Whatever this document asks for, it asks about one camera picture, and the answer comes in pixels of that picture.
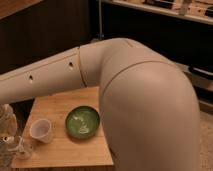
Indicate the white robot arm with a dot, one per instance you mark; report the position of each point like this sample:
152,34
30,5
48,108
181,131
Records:
149,109

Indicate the green ceramic bowl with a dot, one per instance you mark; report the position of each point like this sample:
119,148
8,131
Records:
82,122

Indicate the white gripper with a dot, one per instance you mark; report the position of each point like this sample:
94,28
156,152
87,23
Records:
8,121

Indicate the white plastic cup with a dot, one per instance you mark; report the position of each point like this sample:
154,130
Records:
42,130

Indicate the dark wooden cabinet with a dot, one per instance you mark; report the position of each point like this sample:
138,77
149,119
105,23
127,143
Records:
45,29

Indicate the metal shelf frame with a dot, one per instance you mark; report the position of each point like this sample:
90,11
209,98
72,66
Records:
187,43

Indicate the wooden table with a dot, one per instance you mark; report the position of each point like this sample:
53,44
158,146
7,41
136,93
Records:
64,151

